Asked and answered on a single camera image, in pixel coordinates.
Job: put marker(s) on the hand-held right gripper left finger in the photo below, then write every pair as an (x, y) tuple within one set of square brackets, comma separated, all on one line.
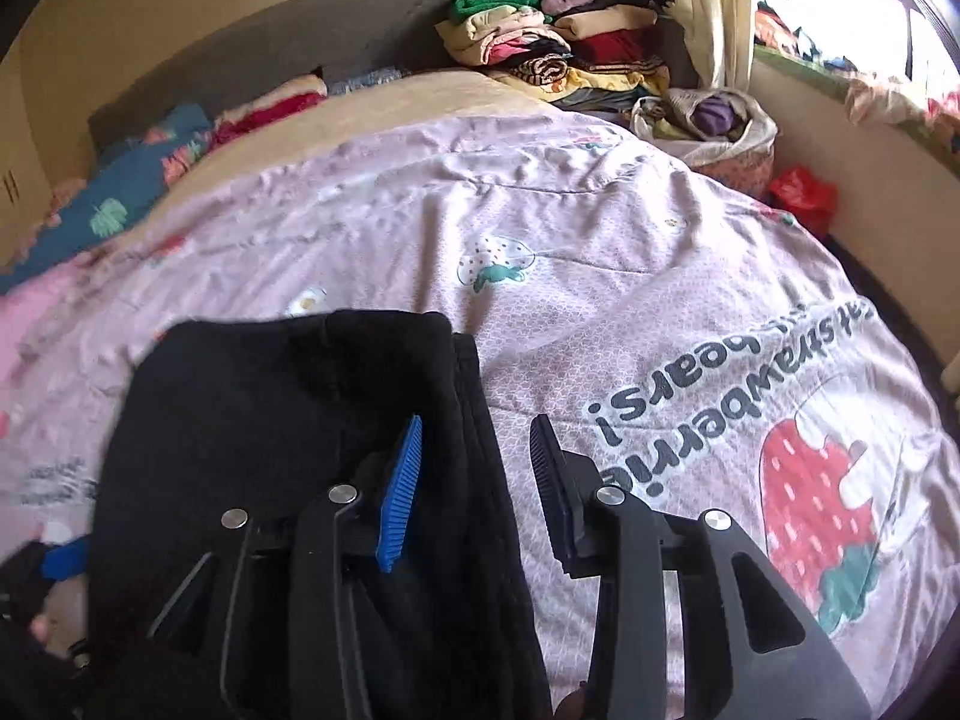
[(397, 499)]

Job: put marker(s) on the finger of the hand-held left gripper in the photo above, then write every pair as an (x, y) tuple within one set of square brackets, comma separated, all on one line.
[(66, 559)]

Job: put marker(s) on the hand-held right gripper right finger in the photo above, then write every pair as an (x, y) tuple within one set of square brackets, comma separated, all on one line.
[(551, 491)]

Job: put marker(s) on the black garment with orange sleeve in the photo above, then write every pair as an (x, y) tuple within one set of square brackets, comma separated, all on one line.
[(262, 405)]

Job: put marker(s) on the white bag of clothes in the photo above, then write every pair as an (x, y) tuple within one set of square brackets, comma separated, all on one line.
[(705, 120)]

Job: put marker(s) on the stack of folded clothes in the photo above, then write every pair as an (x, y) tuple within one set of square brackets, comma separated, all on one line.
[(570, 37)]

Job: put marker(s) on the blue leaf print pillow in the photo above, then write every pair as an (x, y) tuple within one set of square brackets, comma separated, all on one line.
[(112, 187)]

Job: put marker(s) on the pink patterned basket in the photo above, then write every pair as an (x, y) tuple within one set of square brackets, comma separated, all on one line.
[(742, 169)]

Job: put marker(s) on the beige wardrobe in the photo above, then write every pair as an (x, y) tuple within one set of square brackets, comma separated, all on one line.
[(15, 180)]

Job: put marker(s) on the red plastic bag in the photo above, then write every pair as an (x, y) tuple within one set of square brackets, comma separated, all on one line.
[(802, 199)]

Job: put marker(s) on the beige bed sheet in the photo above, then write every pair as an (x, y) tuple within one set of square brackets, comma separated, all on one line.
[(450, 97)]

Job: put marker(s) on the red and white cloth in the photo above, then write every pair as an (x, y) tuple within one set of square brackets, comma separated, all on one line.
[(262, 109)]

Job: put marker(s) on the blue-grey fringed cloth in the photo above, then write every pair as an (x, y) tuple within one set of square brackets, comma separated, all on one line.
[(364, 79)]

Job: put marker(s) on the grey padded headboard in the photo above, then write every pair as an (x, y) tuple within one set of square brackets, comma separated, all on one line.
[(262, 37)]

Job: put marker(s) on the crumpled pink floral cloth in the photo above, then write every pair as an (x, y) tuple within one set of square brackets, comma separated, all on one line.
[(881, 101)]

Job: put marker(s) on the cream curtain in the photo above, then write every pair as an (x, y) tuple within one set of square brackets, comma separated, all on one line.
[(709, 0)]

